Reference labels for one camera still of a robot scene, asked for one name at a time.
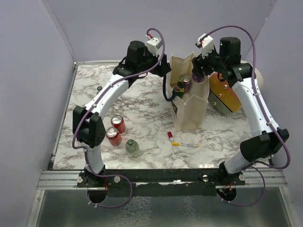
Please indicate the green glass bottle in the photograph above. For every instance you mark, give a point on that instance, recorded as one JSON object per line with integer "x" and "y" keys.
{"x": 179, "y": 87}

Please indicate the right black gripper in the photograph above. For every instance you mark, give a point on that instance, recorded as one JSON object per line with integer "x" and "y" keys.
{"x": 198, "y": 62}

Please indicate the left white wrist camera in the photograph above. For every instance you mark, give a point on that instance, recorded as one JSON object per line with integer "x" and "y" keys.
{"x": 154, "y": 44}

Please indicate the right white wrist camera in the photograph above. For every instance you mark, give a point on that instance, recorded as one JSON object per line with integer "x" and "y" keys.
{"x": 206, "y": 44}

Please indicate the beige canvas bag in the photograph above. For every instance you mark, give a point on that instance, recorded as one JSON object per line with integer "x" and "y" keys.
{"x": 187, "y": 112}

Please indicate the clear bottle front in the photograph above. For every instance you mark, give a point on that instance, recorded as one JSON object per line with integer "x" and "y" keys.
{"x": 132, "y": 148}

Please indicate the aluminium frame rail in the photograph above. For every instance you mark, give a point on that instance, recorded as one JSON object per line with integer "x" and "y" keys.
{"x": 67, "y": 180}

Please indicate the yellow white pen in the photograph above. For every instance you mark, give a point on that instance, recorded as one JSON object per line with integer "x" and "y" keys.
{"x": 184, "y": 144}

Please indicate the clear bottle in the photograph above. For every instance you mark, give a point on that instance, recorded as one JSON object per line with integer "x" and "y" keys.
{"x": 99, "y": 88}
{"x": 132, "y": 148}

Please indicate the purple soda can front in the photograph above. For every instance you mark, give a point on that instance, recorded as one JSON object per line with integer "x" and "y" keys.
{"x": 187, "y": 83}

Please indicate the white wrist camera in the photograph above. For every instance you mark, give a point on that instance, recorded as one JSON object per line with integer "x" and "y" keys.
{"x": 206, "y": 44}
{"x": 154, "y": 44}

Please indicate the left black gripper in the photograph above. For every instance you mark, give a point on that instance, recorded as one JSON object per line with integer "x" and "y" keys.
{"x": 161, "y": 70}

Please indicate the red capped small tube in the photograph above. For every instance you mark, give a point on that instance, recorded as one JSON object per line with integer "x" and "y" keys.
{"x": 170, "y": 136}

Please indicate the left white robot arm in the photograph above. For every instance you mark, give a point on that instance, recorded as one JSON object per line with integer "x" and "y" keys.
{"x": 87, "y": 122}

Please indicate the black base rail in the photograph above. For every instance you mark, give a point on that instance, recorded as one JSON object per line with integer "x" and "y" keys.
{"x": 158, "y": 182}

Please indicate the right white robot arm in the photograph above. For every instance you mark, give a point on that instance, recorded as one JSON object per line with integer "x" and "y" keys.
{"x": 267, "y": 136}

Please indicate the clear bottle rear left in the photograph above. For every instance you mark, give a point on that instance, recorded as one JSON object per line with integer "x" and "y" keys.
{"x": 99, "y": 88}

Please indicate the cream cylinder orange yellow face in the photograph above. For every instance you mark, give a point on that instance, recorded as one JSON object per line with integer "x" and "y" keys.
{"x": 225, "y": 97}

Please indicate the red soda can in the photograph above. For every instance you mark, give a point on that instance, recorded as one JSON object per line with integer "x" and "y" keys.
{"x": 117, "y": 122}
{"x": 113, "y": 136}

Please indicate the purple soda can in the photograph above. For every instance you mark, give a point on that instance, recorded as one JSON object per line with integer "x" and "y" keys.
{"x": 187, "y": 83}
{"x": 196, "y": 78}

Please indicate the red soda can front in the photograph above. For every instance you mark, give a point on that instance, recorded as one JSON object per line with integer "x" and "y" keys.
{"x": 113, "y": 136}

